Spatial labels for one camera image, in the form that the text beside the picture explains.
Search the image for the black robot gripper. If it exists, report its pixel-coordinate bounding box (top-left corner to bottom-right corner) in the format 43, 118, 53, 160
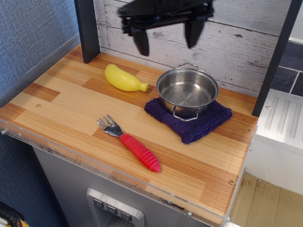
117, 0, 214, 56

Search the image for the red handled metal fork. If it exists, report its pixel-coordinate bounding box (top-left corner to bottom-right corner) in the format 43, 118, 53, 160
97, 115, 161, 173

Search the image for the stainless steel pot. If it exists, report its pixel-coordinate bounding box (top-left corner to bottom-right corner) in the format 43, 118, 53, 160
156, 62, 219, 122

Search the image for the yellow plastic banana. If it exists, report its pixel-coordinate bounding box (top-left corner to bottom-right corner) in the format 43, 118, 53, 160
105, 64, 149, 92

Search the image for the purple folded cloth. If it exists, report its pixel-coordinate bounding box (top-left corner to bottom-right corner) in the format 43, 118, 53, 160
144, 98, 232, 144

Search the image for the white toy sink drainer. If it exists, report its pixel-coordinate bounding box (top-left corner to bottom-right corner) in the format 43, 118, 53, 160
257, 89, 303, 149

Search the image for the grey toy dispenser panel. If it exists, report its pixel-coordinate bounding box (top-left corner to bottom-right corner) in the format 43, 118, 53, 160
86, 188, 145, 227

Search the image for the yellow black object corner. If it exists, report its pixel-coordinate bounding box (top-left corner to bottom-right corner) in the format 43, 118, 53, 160
0, 209, 29, 227

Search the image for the right dark wooden post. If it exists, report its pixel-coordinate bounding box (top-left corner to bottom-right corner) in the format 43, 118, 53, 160
252, 0, 303, 117

